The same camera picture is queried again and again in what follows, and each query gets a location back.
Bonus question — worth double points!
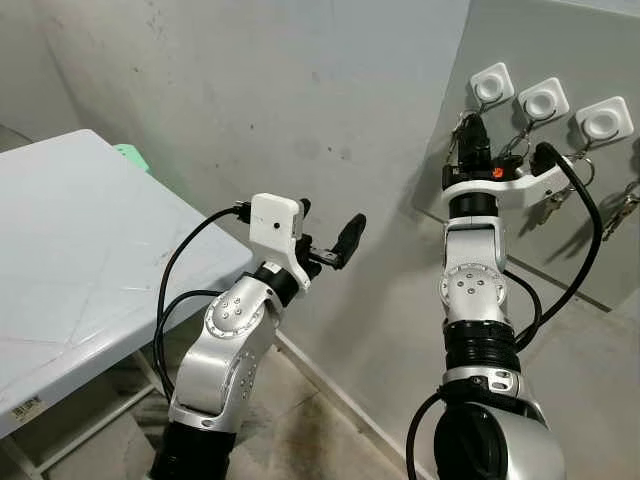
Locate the green plastic item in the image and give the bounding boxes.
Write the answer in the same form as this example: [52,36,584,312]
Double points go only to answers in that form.
[112,143,151,176]

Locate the white plastic folding table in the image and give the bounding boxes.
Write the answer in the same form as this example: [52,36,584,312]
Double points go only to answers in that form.
[0,129,254,480]

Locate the small barcode label sticker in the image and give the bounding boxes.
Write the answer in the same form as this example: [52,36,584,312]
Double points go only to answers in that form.
[8,396,47,421]

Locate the hanging keys on ring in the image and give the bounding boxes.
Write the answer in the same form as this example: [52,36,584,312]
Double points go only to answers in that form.
[603,180,640,241]
[500,125,536,161]
[535,150,598,223]

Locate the white square wall hook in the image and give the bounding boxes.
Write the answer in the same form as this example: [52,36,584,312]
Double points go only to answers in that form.
[470,62,516,106]
[517,77,571,123]
[575,96,635,143]

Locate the grey wall panel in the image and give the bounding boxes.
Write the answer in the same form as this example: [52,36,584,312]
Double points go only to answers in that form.
[413,0,640,311]

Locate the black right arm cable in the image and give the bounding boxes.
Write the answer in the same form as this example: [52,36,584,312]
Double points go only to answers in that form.
[505,142,605,351]

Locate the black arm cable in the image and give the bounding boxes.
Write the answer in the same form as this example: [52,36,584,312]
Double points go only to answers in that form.
[153,203,253,403]
[505,142,605,351]

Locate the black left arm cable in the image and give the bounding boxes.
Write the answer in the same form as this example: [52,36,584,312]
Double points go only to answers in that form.
[153,203,253,403]

